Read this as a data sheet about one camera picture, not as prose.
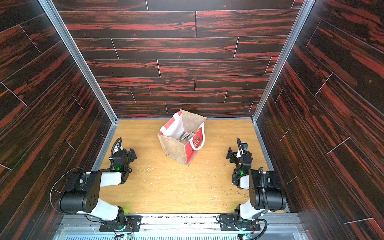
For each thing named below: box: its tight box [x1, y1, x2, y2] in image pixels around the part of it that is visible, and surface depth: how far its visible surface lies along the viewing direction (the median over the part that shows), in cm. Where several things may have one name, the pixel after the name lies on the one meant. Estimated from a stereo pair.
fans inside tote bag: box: [177, 132, 196, 143], surface depth 106 cm
